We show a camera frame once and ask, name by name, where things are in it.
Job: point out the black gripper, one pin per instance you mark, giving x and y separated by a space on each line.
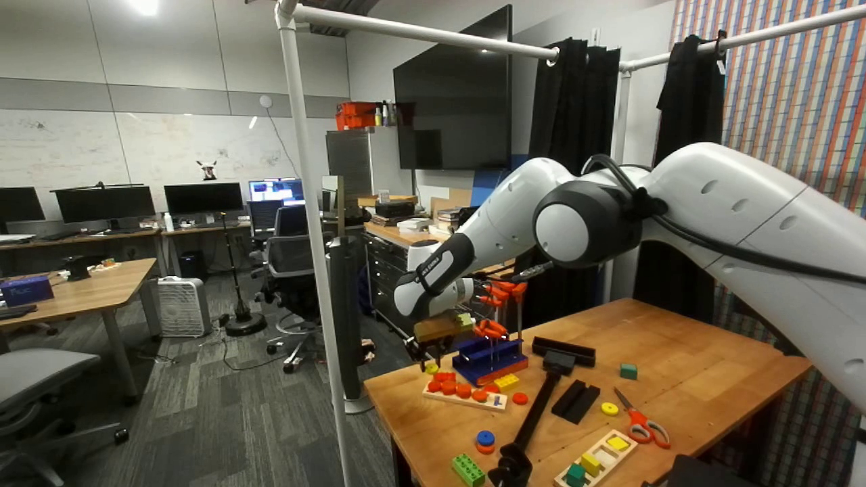
424 348

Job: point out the round yellow block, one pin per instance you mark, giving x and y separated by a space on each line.
430 370

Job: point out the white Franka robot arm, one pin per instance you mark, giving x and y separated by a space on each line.
720 207

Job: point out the round red block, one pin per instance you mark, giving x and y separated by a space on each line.
440 387
520 398
453 390
468 394
483 397

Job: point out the white wooden number board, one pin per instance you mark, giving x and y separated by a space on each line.
499 405

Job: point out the round grey floor base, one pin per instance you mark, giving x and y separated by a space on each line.
356 405

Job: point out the round blue block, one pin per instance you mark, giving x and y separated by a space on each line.
484 436

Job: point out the round orange block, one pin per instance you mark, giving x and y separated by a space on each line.
484 450

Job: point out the black ridged block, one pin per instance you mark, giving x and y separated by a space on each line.
574 402

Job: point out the shape puzzle board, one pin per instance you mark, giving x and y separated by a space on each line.
595 450

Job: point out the green cube block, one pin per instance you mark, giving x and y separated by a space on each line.
628 372

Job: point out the red toy brick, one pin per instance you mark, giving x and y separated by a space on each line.
441 378

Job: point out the blue tool rack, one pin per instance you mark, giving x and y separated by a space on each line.
489 359

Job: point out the yellow toy brick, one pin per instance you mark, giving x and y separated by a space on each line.
506 383

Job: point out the black drawer cabinet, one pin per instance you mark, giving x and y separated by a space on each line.
390 281

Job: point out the black column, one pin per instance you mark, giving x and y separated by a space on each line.
348 299

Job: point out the green toy brick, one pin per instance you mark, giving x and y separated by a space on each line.
466 469

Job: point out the black clamp pole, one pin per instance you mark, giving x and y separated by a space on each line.
533 418

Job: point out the wooden counter top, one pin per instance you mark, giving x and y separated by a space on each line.
396 237

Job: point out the black flat bar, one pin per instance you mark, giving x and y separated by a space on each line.
578 352

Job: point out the dark office chair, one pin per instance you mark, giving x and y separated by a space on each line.
287 258

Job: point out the teal puzzle piece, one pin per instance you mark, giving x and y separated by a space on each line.
574 475

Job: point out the black stand with base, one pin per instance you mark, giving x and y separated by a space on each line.
242 320

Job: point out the yellow square puzzle piece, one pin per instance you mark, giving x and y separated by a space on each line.
617 443

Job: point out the grey tall cabinet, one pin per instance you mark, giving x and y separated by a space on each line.
348 166

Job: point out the lit blue computer monitor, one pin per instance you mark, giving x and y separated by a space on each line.
273 191

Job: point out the white box fan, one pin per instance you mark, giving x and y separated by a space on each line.
180 306

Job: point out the orange storage box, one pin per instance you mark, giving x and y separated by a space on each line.
356 115

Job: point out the black computer monitor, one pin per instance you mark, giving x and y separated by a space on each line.
203 197
18 205
103 205

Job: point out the black flat object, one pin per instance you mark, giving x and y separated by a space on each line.
700 475

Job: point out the small drone figure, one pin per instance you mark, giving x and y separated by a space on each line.
206 170

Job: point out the black curtain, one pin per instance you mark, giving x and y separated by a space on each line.
690 84
578 82

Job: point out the wooden office desk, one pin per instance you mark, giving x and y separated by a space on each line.
76 293

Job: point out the grey office chair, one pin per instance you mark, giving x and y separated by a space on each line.
42 370

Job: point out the purple box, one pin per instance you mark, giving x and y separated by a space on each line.
24 287

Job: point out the white pipe frame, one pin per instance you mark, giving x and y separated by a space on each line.
311 226

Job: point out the large black wall screen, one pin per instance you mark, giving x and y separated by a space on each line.
449 98

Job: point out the long wall desk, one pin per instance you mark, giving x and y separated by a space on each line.
83 239

